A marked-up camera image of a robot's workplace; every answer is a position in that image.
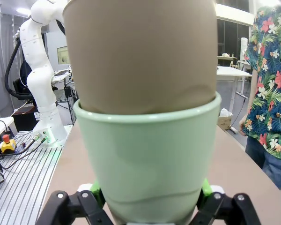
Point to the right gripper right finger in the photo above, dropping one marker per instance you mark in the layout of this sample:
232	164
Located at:
227	206

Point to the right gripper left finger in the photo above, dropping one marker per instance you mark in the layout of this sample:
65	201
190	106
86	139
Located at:
68	206

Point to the light green plastic cup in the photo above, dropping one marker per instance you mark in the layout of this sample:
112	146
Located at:
145	152

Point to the brown plastic cup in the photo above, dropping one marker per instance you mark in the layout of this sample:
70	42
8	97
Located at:
140	58

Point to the person's right forearm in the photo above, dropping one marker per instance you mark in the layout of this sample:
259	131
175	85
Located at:
253	93

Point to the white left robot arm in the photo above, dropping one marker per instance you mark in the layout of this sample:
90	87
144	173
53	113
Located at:
41	82

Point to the person's right hand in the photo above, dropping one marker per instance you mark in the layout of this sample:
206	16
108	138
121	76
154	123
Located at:
244	126

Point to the blue jeans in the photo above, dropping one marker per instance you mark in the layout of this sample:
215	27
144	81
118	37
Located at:
276	168

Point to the white power strip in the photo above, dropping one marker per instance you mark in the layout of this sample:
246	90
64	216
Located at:
234	130

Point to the small cardboard box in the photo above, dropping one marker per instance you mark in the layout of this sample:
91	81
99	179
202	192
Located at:
224	123

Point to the yellow red emergency stop button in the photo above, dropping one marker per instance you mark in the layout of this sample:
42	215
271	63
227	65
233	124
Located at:
8	145

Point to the white crumpled paper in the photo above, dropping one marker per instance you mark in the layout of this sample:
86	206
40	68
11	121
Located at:
226	113

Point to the dark brown box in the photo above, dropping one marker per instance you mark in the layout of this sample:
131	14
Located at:
25	117

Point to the small white side table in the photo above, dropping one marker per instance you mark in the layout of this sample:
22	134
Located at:
4	122

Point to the small black box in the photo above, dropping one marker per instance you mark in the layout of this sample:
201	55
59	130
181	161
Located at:
68	91

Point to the person in floral shirt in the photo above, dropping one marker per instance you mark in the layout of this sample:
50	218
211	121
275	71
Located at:
274	93

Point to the white rectangular table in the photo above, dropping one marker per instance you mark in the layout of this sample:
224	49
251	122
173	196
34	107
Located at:
229	71

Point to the wooden table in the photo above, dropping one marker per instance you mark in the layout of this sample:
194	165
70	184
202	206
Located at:
226	57

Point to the lit computer screen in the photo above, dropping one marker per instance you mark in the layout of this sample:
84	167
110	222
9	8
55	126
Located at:
62	55

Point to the ribbed aluminium base plate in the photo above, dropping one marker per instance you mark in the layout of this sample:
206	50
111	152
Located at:
21	187

